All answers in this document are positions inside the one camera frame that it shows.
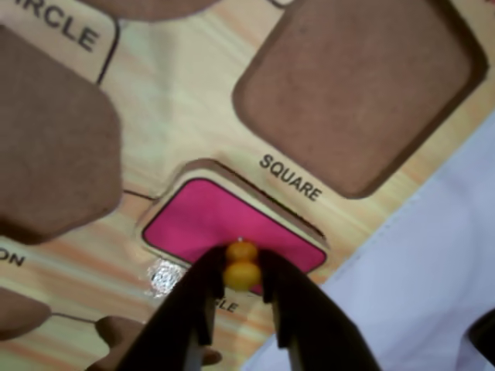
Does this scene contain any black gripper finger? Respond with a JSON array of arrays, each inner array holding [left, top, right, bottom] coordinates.
[[261, 250, 384, 371], [115, 246, 227, 371]]

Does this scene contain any pink rectangle piece yellow pin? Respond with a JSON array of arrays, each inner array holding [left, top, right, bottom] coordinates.
[[141, 175, 329, 295]]

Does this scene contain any wooden shape puzzle board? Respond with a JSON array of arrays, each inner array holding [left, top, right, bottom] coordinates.
[[0, 0, 493, 371]]

